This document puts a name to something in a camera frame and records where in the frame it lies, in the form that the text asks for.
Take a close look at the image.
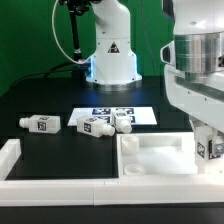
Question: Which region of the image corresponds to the white marker sheet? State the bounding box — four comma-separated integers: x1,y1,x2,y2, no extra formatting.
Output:
68,107,157,126

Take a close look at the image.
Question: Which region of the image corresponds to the black camera stand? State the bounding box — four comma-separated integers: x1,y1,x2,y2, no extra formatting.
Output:
59,0,92,81

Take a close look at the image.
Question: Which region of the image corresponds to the black cable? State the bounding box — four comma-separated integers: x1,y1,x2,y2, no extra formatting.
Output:
9,61,81,89

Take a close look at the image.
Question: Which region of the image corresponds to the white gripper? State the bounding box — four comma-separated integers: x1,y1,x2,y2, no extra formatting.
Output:
160,41,224,159

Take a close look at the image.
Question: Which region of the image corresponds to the white U-shaped fence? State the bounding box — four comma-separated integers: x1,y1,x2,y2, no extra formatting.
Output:
0,139,224,207

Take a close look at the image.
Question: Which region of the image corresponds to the white cable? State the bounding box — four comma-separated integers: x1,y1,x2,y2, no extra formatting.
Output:
51,0,88,65

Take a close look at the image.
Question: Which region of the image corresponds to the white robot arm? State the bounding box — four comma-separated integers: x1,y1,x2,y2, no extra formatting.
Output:
87,0,224,157

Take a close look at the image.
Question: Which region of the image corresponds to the white square table top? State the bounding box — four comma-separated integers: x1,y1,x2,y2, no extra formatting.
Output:
117,132,224,185

